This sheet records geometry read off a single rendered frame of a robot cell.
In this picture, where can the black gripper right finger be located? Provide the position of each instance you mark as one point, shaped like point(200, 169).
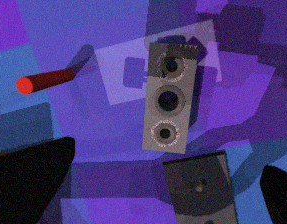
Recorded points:
point(273, 183)

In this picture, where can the dark red peg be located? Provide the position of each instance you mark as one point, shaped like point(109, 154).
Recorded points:
point(33, 83)

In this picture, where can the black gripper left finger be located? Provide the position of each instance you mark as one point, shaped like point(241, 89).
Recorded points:
point(30, 178)

